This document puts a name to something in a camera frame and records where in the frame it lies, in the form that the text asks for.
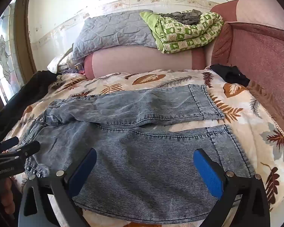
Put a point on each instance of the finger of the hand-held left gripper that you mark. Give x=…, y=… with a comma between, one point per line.
x=29, y=147
x=6, y=143

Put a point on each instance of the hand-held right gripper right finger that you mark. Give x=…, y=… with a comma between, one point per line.
x=208, y=173

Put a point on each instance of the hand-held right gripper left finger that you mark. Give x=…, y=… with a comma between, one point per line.
x=82, y=173

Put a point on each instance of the grey-blue denim pants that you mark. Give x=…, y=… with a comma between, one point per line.
x=132, y=146

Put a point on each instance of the person's left hand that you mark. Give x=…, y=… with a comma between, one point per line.
x=7, y=195

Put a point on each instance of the large black garment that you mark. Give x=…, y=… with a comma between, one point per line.
x=21, y=94

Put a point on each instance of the leaf-print fleece blanket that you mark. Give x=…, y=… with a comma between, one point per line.
x=250, y=123

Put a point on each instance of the white crumpled cloth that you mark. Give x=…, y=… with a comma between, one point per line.
x=58, y=63

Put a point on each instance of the patterned glass window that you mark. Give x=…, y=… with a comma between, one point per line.
x=4, y=52

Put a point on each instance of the purple printed cloth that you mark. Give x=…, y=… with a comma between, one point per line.
x=75, y=67

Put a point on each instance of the small black cloth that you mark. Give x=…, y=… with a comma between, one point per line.
x=232, y=75

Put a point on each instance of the pink bed sheet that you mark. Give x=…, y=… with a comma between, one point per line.
x=142, y=61

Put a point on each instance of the green patterned quilt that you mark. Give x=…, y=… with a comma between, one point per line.
x=187, y=39

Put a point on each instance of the grey quilted pillow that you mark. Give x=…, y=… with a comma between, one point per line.
x=113, y=33

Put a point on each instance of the crumpled grey cloth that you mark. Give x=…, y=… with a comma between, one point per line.
x=187, y=16

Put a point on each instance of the brown wooden frame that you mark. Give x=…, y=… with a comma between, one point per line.
x=23, y=28

